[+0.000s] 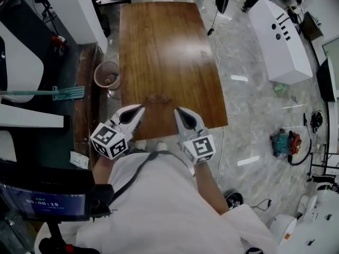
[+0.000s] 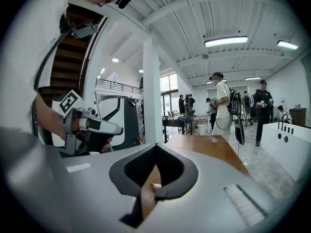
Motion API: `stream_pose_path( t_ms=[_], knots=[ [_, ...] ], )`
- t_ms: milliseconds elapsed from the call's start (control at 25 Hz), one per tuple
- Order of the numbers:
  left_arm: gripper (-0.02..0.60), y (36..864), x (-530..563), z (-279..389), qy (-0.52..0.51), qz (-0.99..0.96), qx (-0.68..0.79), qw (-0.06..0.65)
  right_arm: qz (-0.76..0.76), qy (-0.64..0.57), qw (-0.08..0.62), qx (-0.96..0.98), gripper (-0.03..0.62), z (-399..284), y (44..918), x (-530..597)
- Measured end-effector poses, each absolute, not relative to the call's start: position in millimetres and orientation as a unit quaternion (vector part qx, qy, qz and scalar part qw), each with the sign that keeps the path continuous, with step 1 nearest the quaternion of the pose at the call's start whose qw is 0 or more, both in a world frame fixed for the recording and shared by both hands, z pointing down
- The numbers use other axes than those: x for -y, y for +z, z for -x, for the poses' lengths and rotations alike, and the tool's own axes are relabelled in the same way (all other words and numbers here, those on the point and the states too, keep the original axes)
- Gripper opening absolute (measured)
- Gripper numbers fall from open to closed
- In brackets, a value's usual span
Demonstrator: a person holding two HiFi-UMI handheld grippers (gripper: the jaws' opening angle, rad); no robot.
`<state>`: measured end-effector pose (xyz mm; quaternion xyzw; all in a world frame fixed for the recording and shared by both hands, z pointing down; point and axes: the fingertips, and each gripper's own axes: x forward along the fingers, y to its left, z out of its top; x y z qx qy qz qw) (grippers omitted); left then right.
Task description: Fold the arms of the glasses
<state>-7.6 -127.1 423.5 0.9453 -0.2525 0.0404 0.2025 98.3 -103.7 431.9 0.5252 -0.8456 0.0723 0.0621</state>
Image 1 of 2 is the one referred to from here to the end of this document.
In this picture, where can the teal and red vacuum cleaner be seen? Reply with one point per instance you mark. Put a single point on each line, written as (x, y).
(284, 141)

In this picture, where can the black monitor stand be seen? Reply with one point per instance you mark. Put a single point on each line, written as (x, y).
(57, 238)

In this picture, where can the brown-framed eyeglasses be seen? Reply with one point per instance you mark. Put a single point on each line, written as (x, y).
(159, 99)

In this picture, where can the person's left forearm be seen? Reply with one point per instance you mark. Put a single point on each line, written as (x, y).
(103, 171)

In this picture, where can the person's right forearm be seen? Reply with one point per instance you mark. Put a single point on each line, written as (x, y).
(209, 189)

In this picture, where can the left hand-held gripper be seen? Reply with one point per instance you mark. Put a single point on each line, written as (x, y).
(110, 141)

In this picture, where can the long white cabinet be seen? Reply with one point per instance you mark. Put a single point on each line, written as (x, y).
(280, 54)

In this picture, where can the green flat mop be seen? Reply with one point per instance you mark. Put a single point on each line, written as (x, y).
(71, 92)

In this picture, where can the black round device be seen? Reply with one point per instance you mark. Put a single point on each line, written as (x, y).
(316, 118)

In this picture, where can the person's white shoe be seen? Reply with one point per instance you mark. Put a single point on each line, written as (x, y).
(161, 145)
(140, 145)

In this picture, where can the white paper label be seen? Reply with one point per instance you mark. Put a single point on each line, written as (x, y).
(79, 159)

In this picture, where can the person's white shirt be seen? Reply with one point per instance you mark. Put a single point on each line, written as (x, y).
(164, 202)

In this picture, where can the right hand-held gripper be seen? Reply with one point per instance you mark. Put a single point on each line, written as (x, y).
(200, 148)

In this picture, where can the black monitor screen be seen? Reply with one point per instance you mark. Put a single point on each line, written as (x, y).
(53, 202)

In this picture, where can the small red device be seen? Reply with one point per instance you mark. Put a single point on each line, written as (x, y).
(58, 44)

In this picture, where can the person's right white shoe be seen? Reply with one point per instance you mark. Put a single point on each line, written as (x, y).
(161, 145)

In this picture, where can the worn brown wooden plank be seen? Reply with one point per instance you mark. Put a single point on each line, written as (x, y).
(84, 102)

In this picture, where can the pink waste basket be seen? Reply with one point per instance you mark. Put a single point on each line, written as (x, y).
(106, 75)

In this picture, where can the person's left white shoe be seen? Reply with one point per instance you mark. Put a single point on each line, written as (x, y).
(140, 145)

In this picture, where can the white rounded appliance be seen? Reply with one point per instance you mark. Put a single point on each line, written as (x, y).
(7, 147)

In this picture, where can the white cylindrical device orange label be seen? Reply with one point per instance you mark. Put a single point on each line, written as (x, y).
(282, 227)

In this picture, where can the large white machine housing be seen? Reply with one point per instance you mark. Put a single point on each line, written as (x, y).
(23, 70)

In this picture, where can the green plastic bottle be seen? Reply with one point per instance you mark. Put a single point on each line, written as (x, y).
(279, 88)

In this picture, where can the black metal frame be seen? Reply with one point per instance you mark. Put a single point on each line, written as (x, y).
(324, 165)

